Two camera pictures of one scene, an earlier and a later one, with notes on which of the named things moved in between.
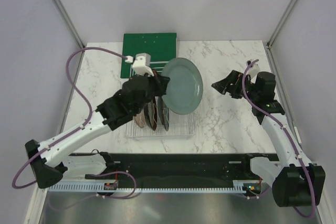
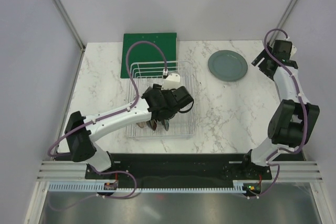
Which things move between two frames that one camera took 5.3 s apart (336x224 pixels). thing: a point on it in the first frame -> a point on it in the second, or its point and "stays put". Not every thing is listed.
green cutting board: (161, 46) stays put
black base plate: (187, 168) stays put
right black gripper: (223, 85) -> (262, 66)
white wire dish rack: (180, 126) stays put
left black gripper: (161, 82) -> (157, 87)
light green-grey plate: (185, 87) -> (228, 65)
